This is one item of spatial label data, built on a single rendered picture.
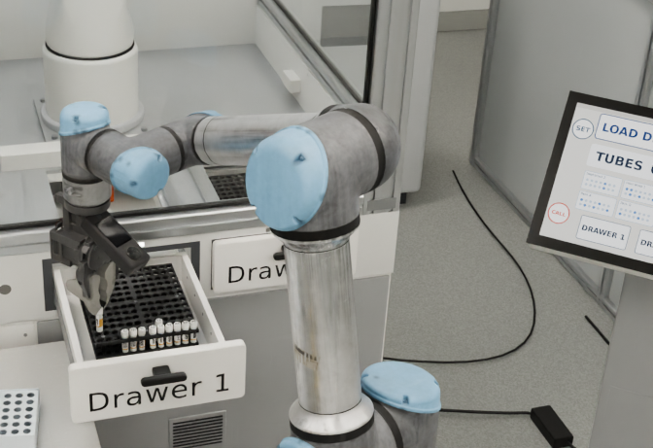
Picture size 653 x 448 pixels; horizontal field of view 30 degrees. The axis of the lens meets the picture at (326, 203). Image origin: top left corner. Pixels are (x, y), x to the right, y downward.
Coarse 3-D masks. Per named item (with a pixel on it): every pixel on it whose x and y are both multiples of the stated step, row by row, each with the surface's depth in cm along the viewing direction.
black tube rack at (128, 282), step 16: (144, 272) 224; (160, 272) 225; (128, 288) 220; (144, 288) 220; (160, 288) 221; (176, 288) 226; (112, 304) 215; (128, 304) 215; (144, 304) 216; (160, 304) 216; (176, 304) 216; (112, 320) 211; (128, 320) 211; (144, 320) 211; (176, 320) 212; (96, 336) 206; (96, 352) 207; (112, 352) 207; (128, 352) 208; (144, 352) 208
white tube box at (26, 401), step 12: (0, 396) 207; (12, 396) 207; (24, 396) 207; (36, 396) 208; (0, 408) 204; (12, 408) 205; (24, 408) 205; (36, 408) 204; (0, 420) 202; (12, 420) 202; (24, 420) 202; (36, 420) 203; (0, 432) 200; (12, 432) 200; (24, 432) 201; (36, 432) 202; (0, 444) 199; (12, 444) 199; (24, 444) 199; (36, 444) 202
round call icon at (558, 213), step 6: (552, 204) 230; (558, 204) 230; (564, 204) 230; (570, 204) 229; (552, 210) 230; (558, 210) 230; (564, 210) 229; (570, 210) 229; (546, 216) 230; (552, 216) 230; (558, 216) 230; (564, 216) 229; (552, 222) 230; (558, 222) 229; (564, 222) 229
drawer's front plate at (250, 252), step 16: (224, 240) 231; (240, 240) 231; (256, 240) 231; (272, 240) 233; (352, 240) 239; (224, 256) 231; (240, 256) 232; (256, 256) 233; (272, 256) 234; (352, 256) 241; (224, 272) 233; (240, 272) 234; (256, 272) 235; (272, 272) 236; (224, 288) 234; (240, 288) 236; (256, 288) 237
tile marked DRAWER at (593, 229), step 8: (584, 216) 228; (584, 224) 228; (592, 224) 227; (600, 224) 227; (608, 224) 227; (616, 224) 226; (624, 224) 226; (576, 232) 228; (584, 232) 227; (592, 232) 227; (600, 232) 227; (608, 232) 226; (616, 232) 226; (624, 232) 225; (584, 240) 227; (592, 240) 227; (600, 240) 226; (608, 240) 226; (616, 240) 226; (624, 240) 225; (616, 248) 225; (624, 248) 225
